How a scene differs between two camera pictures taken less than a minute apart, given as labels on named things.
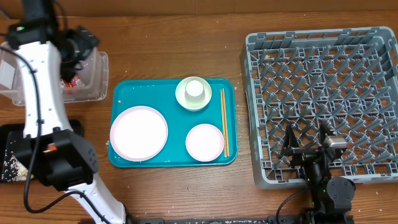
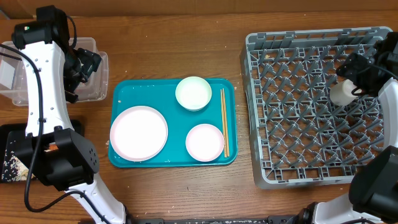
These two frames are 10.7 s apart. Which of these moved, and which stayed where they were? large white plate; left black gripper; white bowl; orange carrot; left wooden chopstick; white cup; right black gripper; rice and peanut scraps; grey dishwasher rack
Moved: left black gripper; right black gripper; white cup
Stayed: grey dishwasher rack; orange carrot; large white plate; white bowl; left wooden chopstick; rice and peanut scraps
